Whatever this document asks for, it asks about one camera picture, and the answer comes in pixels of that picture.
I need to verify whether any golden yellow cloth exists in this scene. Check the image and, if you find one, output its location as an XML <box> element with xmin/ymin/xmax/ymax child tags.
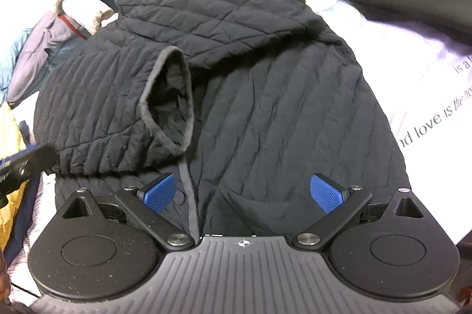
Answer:
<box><xmin>0</xmin><ymin>103</ymin><xmax>32</xmax><ymax>252</ymax></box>

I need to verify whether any red strap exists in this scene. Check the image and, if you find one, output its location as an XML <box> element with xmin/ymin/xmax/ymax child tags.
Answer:
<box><xmin>58</xmin><ymin>14</ymin><xmax>88</xmax><ymax>41</ymax></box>

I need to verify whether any grey purple garment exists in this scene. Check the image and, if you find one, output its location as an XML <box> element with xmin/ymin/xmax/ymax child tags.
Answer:
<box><xmin>6</xmin><ymin>11</ymin><xmax>91</xmax><ymax>109</ymax></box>

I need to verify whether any white lettered bed sheet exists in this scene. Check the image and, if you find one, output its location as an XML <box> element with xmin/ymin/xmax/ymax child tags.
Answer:
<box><xmin>171</xmin><ymin>0</ymin><xmax>472</xmax><ymax>246</ymax></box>

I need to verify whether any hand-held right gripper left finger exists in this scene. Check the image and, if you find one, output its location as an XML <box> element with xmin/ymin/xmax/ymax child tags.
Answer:
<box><xmin>61</xmin><ymin>172</ymin><xmax>196</xmax><ymax>250</ymax></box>

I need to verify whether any navy cloth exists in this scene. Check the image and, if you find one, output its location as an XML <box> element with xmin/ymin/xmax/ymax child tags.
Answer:
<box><xmin>5</xmin><ymin>120</ymin><xmax>43</xmax><ymax>259</ymax></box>

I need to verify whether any black quilted jacket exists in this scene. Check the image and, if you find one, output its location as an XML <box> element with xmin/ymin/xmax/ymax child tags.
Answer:
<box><xmin>33</xmin><ymin>0</ymin><xmax>412</xmax><ymax>239</ymax></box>

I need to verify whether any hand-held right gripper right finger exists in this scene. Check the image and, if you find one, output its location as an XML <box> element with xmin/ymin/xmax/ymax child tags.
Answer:
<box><xmin>292</xmin><ymin>173</ymin><xmax>425</xmax><ymax>250</ymax></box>

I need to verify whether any pink knit blanket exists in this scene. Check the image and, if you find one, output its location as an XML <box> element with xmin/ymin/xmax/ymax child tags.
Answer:
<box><xmin>5</xmin><ymin>172</ymin><xmax>61</xmax><ymax>300</ymax></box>

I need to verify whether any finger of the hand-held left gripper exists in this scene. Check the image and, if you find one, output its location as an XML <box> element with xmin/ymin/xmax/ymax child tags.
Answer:
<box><xmin>0</xmin><ymin>145</ymin><xmax>57</xmax><ymax>189</ymax></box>

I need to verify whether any teal garment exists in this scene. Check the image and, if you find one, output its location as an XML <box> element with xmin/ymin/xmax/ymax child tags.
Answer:
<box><xmin>0</xmin><ymin>0</ymin><xmax>209</xmax><ymax>95</ymax></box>

